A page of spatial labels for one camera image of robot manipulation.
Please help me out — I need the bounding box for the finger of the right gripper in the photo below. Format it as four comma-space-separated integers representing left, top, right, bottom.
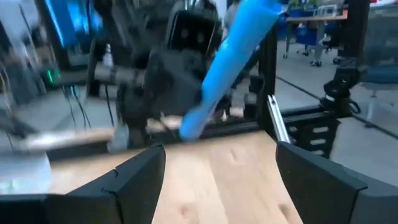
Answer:
146, 49, 205, 121

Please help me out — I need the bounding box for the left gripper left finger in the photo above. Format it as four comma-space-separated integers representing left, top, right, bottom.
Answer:
45, 144, 167, 224

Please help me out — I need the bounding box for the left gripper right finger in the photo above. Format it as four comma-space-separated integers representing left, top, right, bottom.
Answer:
275, 141, 369, 224

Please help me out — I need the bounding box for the blue chunky highlighter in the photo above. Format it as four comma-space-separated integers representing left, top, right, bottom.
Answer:
179, 0, 283, 141

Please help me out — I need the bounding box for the white plastic bottle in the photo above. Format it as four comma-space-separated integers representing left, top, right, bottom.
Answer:
101, 42, 114, 68

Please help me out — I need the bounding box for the clear plastic bin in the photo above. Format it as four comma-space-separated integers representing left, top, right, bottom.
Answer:
0, 149, 53, 196

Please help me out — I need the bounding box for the blue office chair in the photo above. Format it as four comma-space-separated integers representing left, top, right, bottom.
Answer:
362, 55, 398, 129

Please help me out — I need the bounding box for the wooden workbench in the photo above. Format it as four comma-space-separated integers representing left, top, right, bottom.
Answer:
284, 9, 349, 68

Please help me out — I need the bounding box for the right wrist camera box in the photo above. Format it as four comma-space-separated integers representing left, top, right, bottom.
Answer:
166, 8, 224, 60

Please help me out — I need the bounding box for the silver angle bracket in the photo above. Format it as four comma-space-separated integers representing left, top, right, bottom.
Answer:
266, 94, 292, 144

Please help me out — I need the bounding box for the black aluminium table frame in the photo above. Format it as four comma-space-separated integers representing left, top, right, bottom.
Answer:
198, 21, 343, 158

